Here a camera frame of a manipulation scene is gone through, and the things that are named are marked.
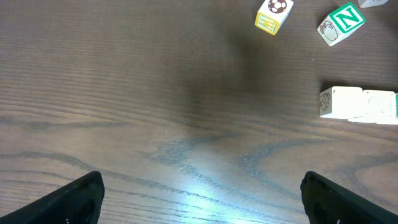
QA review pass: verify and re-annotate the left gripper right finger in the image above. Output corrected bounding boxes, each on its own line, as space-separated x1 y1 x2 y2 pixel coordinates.
300 171 397 224

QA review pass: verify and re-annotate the cream picture block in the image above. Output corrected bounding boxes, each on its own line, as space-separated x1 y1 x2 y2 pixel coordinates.
254 0 294 35

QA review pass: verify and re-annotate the green N block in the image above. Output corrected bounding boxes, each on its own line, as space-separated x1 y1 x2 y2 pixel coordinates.
317 2 366 47

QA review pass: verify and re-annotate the yellow C block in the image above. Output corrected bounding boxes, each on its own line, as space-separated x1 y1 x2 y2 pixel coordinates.
319 86 364 119

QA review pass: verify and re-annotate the green R block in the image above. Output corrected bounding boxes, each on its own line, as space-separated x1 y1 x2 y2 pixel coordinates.
377 93 397 125

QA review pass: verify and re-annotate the red A block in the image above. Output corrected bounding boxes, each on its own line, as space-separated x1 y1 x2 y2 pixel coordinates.
358 0 389 8

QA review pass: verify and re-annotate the yellow O block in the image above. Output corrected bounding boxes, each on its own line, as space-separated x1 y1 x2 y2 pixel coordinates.
348 90 397 124

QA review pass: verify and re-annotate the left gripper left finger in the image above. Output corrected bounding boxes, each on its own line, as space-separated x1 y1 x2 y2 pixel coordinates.
1 171 105 224

